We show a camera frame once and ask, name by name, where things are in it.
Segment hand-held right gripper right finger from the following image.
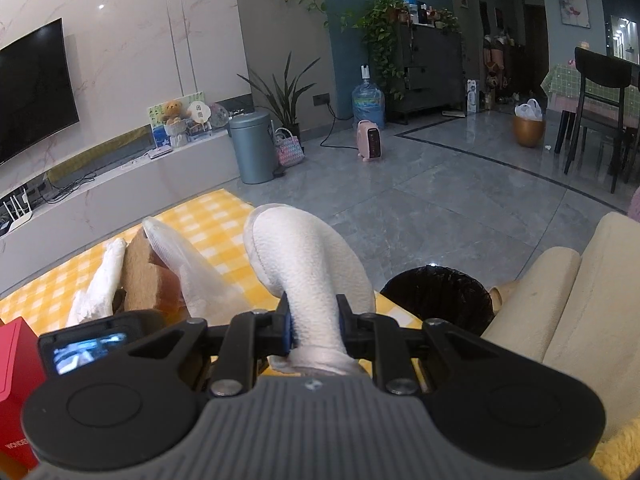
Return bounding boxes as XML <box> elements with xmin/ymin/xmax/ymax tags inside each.
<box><xmin>336</xmin><ymin>294</ymin><xmax>495</xmax><ymax>397</ymax></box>

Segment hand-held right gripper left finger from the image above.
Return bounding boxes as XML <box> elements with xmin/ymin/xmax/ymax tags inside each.
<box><xmin>130</xmin><ymin>291</ymin><xmax>293</xmax><ymax>397</ymax></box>

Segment white terry sock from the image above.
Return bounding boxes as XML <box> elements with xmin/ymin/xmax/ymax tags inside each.
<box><xmin>243</xmin><ymin>203</ymin><xmax>376</xmax><ymax>378</ymax></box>

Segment translucent plastic bag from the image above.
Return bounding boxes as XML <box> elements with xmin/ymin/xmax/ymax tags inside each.
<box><xmin>142</xmin><ymin>216</ymin><xmax>253</xmax><ymax>323</ymax></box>

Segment red box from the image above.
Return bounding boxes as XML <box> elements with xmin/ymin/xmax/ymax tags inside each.
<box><xmin>0</xmin><ymin>317</ymin><xmax>48</xmax><ymax>476</ymax></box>

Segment black trash bin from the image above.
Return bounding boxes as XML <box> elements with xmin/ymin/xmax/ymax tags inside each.
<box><xmin>379</xmin><ymin>266</ymin><xmax>496</xmax><ymax>337</ymax></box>

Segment brown fuzzy sock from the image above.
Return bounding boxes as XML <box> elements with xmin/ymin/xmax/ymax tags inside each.
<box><xmin>112</xmin><ymin>226</ymin><xmax>187</xmax><ymax>313</ymax></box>

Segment yellow checked tablecloth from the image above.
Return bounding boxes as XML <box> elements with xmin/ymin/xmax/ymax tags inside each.
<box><xmin>0</xmin><ymin>187</ymin><xmax>426</xmax><ymax>392</ymax></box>

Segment white router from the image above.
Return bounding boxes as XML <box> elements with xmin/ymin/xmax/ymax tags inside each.
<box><xmin>0</xmin><ymin>187</ymin><xmax>34</xmax><ymax>236</ymax></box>

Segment white marble television cabinet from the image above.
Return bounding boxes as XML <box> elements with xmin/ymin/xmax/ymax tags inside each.
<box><xmin>0</xmin><ymin>127</ymin><xmax>251</xmax><ymax>298</ymax></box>

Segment pastel woven bag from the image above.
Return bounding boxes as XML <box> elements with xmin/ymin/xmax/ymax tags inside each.
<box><xmin>274</xmin><ymin>127</ymin><xmax>305</xmax><ymax>167</ymax></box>

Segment grey pedal trash can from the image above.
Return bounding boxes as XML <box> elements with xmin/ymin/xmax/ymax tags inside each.
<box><xmin>227</xmin><ymin>108</ymin><xmax>276</xmax><ymax>185</ymax></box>

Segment pink space heater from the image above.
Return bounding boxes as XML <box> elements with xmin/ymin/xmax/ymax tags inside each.
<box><xmin>355</xmin><ymin>120</ymin><xmax>382</xmax><ymax>161</ymax></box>

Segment blue water jug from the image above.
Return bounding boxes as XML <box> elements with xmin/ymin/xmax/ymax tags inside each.
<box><xmin>351</xmin><ymin>65</ymin><xmax>386</xmax><ymax>130</ymax></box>

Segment round glass ornament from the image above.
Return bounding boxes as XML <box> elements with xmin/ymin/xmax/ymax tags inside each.
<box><xmin>207</xmin><ymin>102</ymin><xmax>230</xmax><ymax>131</ymax></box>

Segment long-leaf potted plant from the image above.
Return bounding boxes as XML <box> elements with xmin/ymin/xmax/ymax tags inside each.
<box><xmin>237</xmin><ymin>51</ymin><xmax>321</xmax><ymax>142</ymax></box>

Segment teddy bear bouquet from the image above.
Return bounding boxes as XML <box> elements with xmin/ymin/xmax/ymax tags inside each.
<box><xmin>162</xmin><ymin>99</ymin><xmax>190</xmax><ymax>148</ymax></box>

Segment beige sofa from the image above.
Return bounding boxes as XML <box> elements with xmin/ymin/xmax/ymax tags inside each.
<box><xmin>482</xmin><ymin>211</ymin><xmax>640</xmax><ymax>453</ymax></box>

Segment black television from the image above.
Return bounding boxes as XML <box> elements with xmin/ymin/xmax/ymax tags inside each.
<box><xmin>0</xmin><ymin>17</ymin><xmax>81</xmax><ymax>166</ymax></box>

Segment golden waste bin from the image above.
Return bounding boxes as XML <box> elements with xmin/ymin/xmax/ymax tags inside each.
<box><xmin>513</xmin><ymin>114</ymin><xmax>546</xmax><ymax>149</ymax></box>

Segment dark sideboard cabinet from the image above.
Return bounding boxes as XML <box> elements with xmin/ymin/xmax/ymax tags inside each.
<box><xmin>390</xmin><ymin>22</ymin><xmax>466</xmax><ymax>122</ymax></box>

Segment white plastic bin bag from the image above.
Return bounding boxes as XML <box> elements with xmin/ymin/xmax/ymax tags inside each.
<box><xmin>515</xmin><ymin>98</ymin><xmax>544</xmax><ymax>121</ymax></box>

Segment trailing pothos plant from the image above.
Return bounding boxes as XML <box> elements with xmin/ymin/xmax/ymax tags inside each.
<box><xmin>342</xmin><ymin>0</ymin><xmax>417</xmax><ymax>102</ymax></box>

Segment coat rack with clothes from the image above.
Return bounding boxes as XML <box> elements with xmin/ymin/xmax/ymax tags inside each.
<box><xmin>481</xmin><ymin>30</ymin><xmax>517</xmax><ymax>107</ymax></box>

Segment yellow fuzzy blanket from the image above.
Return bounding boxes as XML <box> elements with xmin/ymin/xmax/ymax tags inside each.
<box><xmin>591</xmin><ymin>432</ymin><xmax>640</xmax><ymax>480</ymax></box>

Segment dining table with green cloth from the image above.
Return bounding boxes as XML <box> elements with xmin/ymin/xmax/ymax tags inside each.
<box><xmin>542</xmin><ymin>62</ymin><xmax>640</xmax><ymax>112</ymax></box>

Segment black dining chair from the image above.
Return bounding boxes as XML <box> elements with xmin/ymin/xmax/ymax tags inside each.
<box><xmin>563</xmin><ymin>46</ymin><xmax>640</xmax><ymax>194</ymax></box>

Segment black cables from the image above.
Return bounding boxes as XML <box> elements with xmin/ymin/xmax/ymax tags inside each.
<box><xmin>46</xmin><ymin>171</ymin><xmax>98</xmax><ymax>204</ymax></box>

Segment black power cable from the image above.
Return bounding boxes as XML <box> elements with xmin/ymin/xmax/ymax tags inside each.
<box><xmin>320</xmin><ymin>101</ymin><xmax>359</xmax><ymax>150</ymax></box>

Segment framed wall picture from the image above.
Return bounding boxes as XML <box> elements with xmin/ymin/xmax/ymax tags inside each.
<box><xmin>556</xmin><ymin>0</ymin><xmax>591</xmax><ymax>28</ymax></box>

